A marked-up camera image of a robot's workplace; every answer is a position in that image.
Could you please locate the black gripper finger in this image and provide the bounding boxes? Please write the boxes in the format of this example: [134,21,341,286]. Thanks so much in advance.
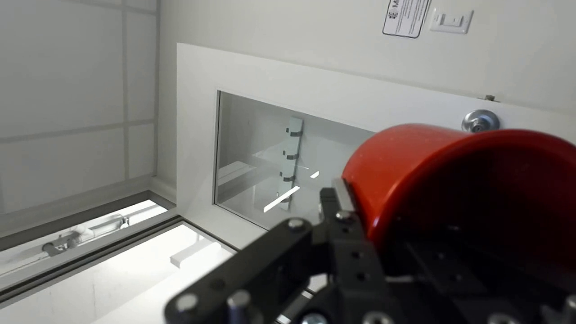
[318,187,385,288]

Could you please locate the orange-red cup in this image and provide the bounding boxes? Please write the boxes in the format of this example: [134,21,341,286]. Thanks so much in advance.
[341,124,576,268]

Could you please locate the white door with handle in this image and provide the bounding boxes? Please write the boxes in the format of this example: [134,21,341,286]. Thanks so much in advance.
[176,43,576,248]

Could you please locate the wall label sign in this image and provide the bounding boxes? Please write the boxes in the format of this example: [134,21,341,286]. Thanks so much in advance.
[381,0,431,39]

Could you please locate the wall light switch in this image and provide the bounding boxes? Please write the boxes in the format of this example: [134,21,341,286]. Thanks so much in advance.
[428,9,473,34]

